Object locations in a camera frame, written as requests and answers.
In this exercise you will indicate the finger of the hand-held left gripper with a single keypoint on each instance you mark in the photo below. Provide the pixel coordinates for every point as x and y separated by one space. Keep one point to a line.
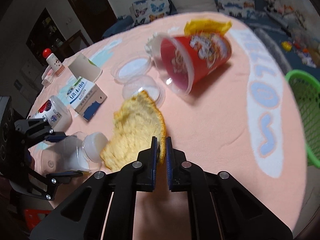
53 137
67 174

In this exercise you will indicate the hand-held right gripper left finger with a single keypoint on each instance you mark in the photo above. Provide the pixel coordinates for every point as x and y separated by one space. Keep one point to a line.
155 155

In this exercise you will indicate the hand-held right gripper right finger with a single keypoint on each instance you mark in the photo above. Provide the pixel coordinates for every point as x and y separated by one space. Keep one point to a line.
169 160

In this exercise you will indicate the yellow pomelo peel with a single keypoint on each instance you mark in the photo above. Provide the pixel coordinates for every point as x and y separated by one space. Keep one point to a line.
135 125

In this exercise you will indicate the clear white-capped plastic bottle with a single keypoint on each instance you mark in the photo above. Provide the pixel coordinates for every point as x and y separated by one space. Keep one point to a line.
95 146

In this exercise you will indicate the white paper cup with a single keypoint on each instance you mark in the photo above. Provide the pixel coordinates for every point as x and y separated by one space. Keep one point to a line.
83 66

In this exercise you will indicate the green plastic basket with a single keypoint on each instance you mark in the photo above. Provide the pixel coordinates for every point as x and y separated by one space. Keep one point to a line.
296 76

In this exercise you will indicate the white berry label yogurt bottle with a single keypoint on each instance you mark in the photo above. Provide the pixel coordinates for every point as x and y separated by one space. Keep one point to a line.
55 112

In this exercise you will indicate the white and blue milk carton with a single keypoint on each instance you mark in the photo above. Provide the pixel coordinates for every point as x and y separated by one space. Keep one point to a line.
85 97

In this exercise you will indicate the red plastic object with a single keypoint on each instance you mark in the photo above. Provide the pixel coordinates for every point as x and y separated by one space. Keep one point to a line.
37 215

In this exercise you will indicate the small pink and white box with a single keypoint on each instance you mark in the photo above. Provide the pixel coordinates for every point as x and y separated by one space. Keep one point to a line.
47 78

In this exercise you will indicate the pink printed blanket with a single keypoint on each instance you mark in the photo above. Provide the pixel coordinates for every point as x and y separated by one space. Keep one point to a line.
225 130

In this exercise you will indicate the clear round plastic lid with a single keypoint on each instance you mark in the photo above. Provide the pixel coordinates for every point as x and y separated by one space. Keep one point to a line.
131 70
147 85

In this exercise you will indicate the red-capped white bottle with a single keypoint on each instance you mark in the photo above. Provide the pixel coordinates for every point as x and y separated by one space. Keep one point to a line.
56 63

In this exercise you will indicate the dark shelf cabinet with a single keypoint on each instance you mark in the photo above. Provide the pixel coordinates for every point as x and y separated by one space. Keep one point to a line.
45 30

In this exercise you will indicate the red instant noodle cup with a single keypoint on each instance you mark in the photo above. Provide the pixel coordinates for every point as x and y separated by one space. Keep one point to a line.
207 55

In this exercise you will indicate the yellow crumpled wrapper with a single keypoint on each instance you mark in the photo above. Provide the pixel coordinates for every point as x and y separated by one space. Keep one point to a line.
200 26

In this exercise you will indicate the dark wooden door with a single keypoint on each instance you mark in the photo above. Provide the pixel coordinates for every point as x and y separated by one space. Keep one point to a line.
87 2

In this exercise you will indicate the butterfly print pillow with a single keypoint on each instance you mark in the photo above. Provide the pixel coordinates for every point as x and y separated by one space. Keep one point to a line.
237 3
147 7

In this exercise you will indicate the beige pillow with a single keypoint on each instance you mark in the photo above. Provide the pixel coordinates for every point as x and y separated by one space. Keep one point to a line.
195 1

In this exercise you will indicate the yellow toy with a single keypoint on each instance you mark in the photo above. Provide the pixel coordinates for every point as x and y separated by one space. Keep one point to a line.
286 46

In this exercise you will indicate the bed with blue sheet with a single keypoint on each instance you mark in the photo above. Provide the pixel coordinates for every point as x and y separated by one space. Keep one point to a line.
272 22

